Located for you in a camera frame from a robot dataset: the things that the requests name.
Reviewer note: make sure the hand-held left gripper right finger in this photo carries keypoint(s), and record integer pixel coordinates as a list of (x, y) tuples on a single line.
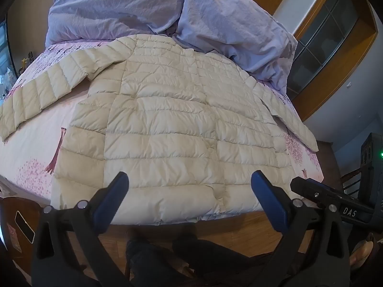
[(264, 189)]

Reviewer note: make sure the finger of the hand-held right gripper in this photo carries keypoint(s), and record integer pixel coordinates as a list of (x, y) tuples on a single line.
[(317, 194)]

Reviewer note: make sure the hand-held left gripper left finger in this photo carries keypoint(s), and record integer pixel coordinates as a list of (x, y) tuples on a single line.
[(115, 187)]

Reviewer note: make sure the cream puffer jacket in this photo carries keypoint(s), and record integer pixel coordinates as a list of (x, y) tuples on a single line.
[(167, 119)]

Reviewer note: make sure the person's right hand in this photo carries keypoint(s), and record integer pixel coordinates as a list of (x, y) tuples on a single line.
[(363, 254)]

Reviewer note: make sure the dark wooden furniture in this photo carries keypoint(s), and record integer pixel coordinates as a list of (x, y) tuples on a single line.
[(332, 167)]

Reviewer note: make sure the person's dark trousers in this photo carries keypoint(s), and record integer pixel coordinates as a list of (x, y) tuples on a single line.
[(209, 257)]

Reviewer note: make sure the pink floral bed sheet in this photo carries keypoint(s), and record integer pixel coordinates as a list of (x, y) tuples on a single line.
[(36, 143)]

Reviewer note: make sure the black smartphone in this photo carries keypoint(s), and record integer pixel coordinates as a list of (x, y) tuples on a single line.
[(24, 226)]

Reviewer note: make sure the dark wooden nightstand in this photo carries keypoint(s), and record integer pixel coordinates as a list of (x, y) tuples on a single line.
[(12, 260)]

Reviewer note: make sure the clutter of small items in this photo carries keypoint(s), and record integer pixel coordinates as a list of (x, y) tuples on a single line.
[(7, 80)]

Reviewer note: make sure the wooden framed glass cabinet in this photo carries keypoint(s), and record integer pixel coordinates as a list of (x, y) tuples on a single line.
[(326, 36)]

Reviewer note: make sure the lavender crinkled pillow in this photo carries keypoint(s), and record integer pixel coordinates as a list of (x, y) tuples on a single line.
[(233, 21)]

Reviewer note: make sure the dark framed window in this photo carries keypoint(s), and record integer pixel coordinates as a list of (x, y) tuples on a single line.
[(4, 44)]

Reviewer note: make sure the lavender crinkled duvet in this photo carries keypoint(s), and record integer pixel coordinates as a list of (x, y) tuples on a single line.
[(113, 6)]

